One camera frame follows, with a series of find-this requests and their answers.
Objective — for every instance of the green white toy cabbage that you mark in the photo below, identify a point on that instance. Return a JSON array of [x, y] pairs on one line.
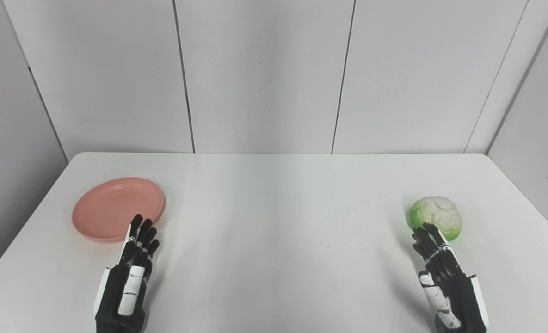
[[438, 212]]

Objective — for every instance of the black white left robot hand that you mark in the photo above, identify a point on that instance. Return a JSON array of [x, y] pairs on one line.
[[116, 291]]

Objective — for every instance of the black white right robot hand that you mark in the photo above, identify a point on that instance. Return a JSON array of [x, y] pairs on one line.
[[458, 296]]

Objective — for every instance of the pink plastic plate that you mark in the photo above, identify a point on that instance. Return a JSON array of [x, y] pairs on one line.
[[107, 206]]

